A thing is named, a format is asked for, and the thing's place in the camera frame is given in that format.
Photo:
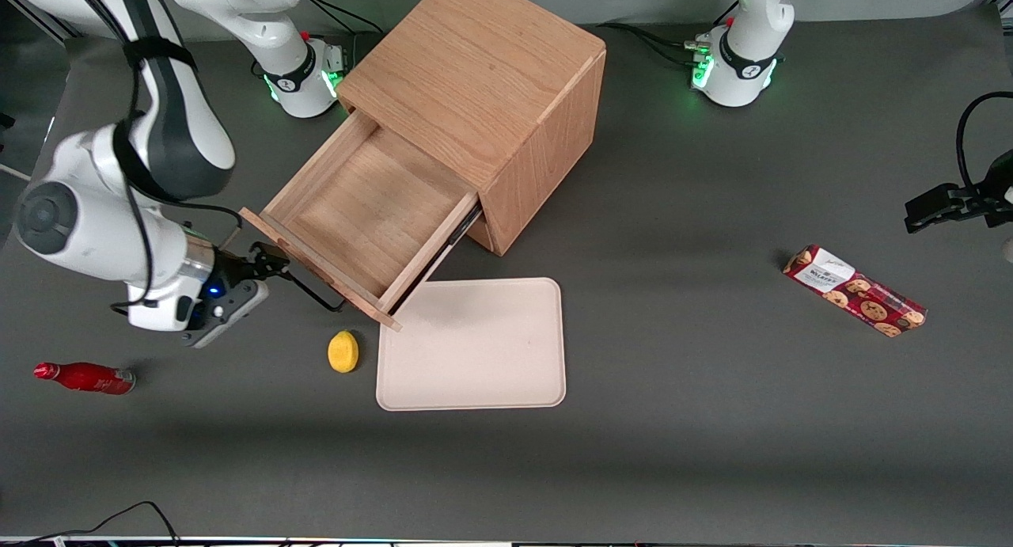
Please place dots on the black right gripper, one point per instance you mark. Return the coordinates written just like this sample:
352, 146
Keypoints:
230, 269

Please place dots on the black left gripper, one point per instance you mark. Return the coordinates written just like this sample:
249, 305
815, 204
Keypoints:
975, 199

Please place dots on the light wooden drawer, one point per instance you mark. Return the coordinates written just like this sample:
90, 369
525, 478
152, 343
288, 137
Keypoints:
372, 207
483, 232

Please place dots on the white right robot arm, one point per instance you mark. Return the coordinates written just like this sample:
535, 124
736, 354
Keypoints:
79, 246

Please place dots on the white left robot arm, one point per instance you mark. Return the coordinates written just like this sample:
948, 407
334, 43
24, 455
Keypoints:
748, 48

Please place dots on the wooden drawer cabinet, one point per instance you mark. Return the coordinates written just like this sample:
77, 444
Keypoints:
491, 72

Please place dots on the yellow lemon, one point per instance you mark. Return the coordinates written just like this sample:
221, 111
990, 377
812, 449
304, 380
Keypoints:
343, 352

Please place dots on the red cookie box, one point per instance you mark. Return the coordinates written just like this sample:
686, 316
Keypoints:
855, 290

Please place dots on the red soda bottle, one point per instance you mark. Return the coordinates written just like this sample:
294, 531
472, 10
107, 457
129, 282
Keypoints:
87, 377

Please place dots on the beige plastic tray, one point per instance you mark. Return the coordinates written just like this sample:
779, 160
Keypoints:
475, 349

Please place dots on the aluminium frame profile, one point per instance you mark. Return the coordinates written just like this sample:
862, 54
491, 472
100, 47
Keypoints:
1005, 7
65, 31

